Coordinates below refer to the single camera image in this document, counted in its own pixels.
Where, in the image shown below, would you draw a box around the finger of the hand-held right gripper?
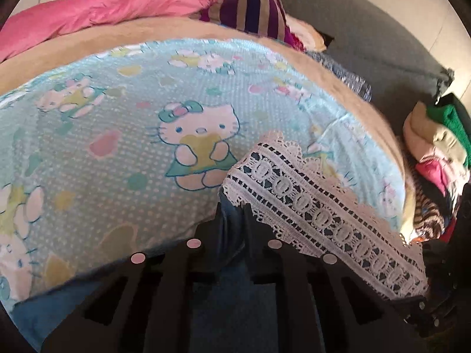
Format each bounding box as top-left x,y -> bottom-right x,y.
388,296 -> 466,341
421,241 -> 471,304

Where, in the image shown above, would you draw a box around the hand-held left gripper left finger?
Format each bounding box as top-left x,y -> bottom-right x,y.
40,202 -> 236,353

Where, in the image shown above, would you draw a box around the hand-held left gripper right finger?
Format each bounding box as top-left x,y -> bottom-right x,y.
239,202 -> 429,353

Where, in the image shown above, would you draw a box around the blue pants with lace hem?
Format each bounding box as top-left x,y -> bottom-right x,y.
9,130 -> 429,353

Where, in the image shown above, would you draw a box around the colourful clothes pile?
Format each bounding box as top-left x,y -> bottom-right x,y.
401,94 -> 471,243

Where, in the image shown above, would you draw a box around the light blue cartoon printed blanket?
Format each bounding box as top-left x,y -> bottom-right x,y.
0,38 -> 407,302

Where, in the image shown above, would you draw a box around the blue patterned cloth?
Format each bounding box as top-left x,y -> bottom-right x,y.
305,49 -> 372,104

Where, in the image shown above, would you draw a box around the cream and red cloth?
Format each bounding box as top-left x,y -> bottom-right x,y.
283,15 -> 328,52

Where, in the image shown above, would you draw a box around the purple striped cloth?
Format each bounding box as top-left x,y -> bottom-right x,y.
200,0 -> 295,43

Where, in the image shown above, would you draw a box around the pink duvet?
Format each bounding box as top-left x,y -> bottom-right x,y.
0,0 -> 251,63

